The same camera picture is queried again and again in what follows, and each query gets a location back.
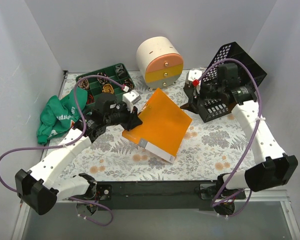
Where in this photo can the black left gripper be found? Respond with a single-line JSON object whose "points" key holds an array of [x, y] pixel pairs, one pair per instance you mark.
{"points": [[132, 118]]}

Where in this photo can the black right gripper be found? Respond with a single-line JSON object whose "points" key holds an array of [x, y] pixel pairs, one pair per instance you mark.
{"points": [[193, 94]]}

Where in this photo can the grey bottom drawer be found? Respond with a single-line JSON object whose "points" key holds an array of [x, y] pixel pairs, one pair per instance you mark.
{"points": [[163, 83]]}

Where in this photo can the yellow drawer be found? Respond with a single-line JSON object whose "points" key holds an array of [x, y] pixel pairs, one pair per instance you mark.
{"points": [[170, 72]]}

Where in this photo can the orange folder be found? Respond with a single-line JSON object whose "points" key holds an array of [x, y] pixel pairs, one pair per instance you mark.
{"points": [[164, 125]]}

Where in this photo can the orange drawer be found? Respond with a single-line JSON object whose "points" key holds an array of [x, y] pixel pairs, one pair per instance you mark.
{"points": [[164, 61]]}

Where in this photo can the cream round drawer cabinet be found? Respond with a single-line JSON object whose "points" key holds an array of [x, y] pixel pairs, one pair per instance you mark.
{"points": [[152, 48]]}

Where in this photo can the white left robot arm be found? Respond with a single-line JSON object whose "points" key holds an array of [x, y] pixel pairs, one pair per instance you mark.
{"points": [[38, 188]]}

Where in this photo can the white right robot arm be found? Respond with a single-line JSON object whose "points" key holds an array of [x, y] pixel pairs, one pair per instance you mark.
{"points": [[273, 166]]}

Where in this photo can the green compartment organizer box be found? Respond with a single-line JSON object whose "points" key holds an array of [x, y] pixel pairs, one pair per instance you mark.
{"points": [[95, 86]]}

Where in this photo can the black mesh file basket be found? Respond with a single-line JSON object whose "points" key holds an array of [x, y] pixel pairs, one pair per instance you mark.
{"points": [[227, 71]]}

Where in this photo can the green cloth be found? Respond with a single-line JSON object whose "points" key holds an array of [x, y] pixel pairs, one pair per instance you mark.
{"points": [[59, 115]]}

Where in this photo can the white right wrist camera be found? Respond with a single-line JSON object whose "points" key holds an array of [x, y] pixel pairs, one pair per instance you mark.
{"points": [[192, 77]]}

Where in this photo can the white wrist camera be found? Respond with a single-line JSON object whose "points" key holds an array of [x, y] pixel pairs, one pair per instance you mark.
{"points": [[192, 77], [131, 98]]}

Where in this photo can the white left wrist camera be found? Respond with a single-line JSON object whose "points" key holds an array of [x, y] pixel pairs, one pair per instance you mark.
{"points": [[131, 98]]}

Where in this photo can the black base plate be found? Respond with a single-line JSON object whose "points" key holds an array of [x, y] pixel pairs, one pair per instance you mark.
{"points": [[158, 195]]}

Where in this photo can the aluminium frame rail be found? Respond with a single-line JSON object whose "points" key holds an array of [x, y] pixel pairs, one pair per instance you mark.
{"points": [[267, 215]]}

